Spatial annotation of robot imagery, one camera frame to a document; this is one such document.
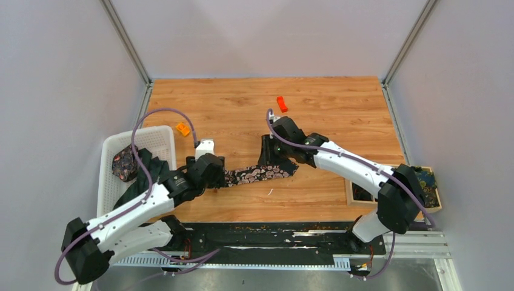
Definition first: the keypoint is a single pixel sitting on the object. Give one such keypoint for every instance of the orange plastic block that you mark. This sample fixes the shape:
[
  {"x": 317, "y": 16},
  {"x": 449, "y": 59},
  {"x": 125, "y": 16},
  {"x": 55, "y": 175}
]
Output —
[{"x": 183, "y": 129}]

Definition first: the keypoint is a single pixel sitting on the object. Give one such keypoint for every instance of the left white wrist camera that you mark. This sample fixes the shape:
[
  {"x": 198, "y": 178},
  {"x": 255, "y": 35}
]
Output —
[{"x": 204, "y": 146}]

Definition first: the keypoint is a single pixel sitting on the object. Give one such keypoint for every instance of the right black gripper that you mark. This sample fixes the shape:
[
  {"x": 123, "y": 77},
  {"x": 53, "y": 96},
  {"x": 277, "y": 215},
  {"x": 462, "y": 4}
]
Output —
[{"x": 266, "y": 156}]

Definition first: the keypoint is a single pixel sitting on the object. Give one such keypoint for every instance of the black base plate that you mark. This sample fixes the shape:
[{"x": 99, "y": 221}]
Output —
[{"x": 271, "y": 243}]

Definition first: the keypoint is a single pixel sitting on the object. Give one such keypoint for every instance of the wooden compartment box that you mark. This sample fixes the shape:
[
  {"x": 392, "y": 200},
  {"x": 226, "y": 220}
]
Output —
[{"x": 366, "y": 204}]

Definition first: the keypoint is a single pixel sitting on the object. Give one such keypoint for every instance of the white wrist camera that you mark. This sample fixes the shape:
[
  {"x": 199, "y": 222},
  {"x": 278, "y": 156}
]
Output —
[
  {"x": 204, "y": 146},
  {"x": 272, "y": 119}
]

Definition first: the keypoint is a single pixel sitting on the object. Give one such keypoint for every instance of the black red rolled tie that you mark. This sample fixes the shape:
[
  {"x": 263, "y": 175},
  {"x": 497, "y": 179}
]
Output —
[{"x": 360, "y": 194}]

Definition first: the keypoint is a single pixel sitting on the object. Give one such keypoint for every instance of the white perforated plastic basket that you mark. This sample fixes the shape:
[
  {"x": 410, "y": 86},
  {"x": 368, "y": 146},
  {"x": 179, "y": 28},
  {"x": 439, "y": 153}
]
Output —
[{"x": 159, "y": 140}]

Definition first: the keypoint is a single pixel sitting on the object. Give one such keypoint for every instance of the dark floral tie in basket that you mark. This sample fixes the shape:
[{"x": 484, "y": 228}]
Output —
[{"x": 124, "y": 165}]

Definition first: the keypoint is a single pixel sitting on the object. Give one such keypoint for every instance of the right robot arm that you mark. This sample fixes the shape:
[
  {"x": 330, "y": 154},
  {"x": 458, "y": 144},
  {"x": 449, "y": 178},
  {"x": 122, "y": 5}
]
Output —
[{"x": 397, "y": 190}]

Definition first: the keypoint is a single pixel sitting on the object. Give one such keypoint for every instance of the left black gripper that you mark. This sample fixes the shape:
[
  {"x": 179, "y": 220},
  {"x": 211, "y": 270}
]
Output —
[{"x": 219, "y": 180}]

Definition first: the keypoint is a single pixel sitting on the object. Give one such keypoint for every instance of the black pink rose tie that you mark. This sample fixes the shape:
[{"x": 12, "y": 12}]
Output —
[{"x": 257, "y": 173}]

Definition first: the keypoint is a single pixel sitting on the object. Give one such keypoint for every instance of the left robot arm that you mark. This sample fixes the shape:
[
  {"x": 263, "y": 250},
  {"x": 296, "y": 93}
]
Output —
[{"x": 142, "y": 223}]

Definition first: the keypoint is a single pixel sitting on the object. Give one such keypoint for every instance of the blue gold patterned tie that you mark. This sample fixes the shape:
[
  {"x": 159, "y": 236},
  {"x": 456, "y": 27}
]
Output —
[{"x": 427, "y": 181}]

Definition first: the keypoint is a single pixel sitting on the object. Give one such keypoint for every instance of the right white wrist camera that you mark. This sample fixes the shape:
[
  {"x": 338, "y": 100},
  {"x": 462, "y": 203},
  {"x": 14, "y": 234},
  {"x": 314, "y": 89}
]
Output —
[{"x": 272, "y": 119}]

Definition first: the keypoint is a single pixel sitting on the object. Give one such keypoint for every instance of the red plastic block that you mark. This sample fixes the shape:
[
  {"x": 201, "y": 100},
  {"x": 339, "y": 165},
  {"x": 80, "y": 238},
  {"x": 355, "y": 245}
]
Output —
[{"x": 281, "y": 104}]

